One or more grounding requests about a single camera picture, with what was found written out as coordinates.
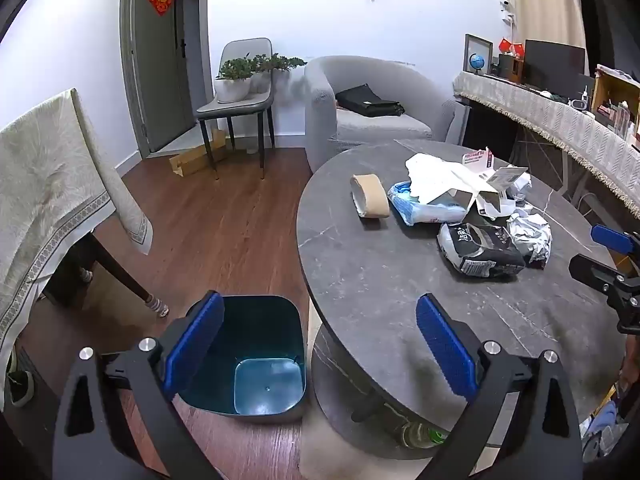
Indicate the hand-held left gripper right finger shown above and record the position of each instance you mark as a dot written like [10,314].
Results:
[445,345]

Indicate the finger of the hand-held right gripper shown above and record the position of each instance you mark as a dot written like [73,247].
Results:
[607,237]
[592,269]

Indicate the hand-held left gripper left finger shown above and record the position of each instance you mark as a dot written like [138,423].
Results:
[195,340]

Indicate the silver foil bag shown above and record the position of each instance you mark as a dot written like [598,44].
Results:
[532,232]

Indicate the teal plastic trash bin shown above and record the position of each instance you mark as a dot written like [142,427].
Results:
[270,385]

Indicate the black white snack bag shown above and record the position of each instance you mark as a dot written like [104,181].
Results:
[480,250]

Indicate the blue white plastic packet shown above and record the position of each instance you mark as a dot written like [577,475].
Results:
[415,207]

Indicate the small red white box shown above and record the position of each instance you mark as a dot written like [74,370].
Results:
[475,159]

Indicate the brown cardboard tape roll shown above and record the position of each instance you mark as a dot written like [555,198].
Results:
[372,200]

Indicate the white paper sheet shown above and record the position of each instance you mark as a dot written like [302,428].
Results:
[435,175]

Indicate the clear plastic bottle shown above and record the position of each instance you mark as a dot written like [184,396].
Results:
[420,435]

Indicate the round grey marble table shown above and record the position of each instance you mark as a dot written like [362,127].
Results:
[375,280]

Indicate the dark wooden table leg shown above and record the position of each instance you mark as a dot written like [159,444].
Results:
[115,270]

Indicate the cloth covered side desk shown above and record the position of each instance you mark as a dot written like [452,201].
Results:
[550,115]

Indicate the wooden shelf box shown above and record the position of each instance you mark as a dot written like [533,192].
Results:
[607,87]

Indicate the beige rug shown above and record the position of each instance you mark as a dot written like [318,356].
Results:
[325,440]

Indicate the flat cardboard box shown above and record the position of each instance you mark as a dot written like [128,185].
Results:
[190,160]

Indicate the black monitor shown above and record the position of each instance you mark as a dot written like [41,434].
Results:
[552,65]

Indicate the dark shoe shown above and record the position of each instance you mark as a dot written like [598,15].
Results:
[20,387]

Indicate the small red flags ornament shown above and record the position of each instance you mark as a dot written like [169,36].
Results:
[512,47]

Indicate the small blue globe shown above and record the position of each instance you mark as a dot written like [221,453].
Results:
[476,62]

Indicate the grey armchair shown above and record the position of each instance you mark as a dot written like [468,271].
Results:
[380,125]

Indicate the beige curtain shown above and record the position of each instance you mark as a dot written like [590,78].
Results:
[545,5]

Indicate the potted bonsai white pot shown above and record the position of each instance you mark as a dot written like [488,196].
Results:
[275,62]
[232,87]

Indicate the grey door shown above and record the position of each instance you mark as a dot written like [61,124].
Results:
[160,85]

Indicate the grey dining chair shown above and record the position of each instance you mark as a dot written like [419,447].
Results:
[245,47]

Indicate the grey picture frame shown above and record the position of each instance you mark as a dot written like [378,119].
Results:
[477,44]

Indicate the white security camera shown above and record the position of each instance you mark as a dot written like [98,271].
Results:
[508,2]

